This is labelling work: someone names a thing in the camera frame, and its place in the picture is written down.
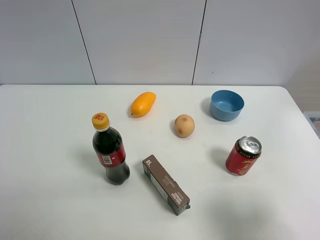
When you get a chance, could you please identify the brown espresso box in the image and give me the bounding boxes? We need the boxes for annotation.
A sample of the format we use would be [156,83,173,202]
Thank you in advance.
[142,154,191,216]

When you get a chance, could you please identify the orange mango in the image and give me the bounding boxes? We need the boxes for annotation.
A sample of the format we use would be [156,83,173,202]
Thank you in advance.
[130,92,157,117]

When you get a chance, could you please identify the beige potato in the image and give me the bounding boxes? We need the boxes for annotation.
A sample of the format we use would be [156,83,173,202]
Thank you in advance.
[174,114,195,138]

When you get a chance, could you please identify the cola bottle yellow cap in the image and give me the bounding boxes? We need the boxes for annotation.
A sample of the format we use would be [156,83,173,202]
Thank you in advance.
[91,112,130,186]

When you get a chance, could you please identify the blue bowl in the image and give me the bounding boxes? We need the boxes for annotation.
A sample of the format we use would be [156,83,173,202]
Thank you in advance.
[209,89,245,122]

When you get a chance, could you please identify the red drink can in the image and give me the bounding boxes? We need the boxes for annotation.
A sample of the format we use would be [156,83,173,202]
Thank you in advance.
[225,135,262,176]

